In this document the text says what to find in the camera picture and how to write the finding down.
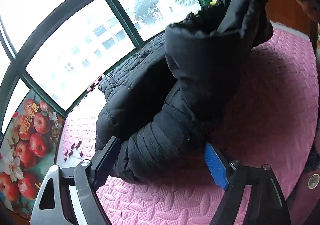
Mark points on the green window frame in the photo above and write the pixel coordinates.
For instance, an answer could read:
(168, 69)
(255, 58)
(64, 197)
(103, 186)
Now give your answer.
(120, 12)

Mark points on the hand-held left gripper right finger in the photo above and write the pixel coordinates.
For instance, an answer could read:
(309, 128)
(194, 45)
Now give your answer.
(216, 167)

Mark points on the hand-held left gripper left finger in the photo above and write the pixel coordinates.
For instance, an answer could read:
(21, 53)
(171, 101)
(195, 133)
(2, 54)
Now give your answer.
(106, 162)

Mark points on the person's right forearm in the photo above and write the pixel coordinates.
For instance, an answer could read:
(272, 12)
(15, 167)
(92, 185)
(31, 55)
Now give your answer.
(307, 9)

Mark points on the black puffer jacket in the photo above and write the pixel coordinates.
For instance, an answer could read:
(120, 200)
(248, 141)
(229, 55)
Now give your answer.
(175, 90)

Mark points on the person's dark buttoned clothing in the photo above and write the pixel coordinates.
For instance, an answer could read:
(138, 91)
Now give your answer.
(310, 165)

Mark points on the yellow-green cardboard box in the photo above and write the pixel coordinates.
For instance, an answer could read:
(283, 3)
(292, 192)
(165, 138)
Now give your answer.
(212, 3)

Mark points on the apple printed box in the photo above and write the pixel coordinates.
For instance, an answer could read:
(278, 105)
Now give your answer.
(30, 140)

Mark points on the pink foam floor mat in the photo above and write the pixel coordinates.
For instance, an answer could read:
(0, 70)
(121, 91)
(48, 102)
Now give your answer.
(262, 115)

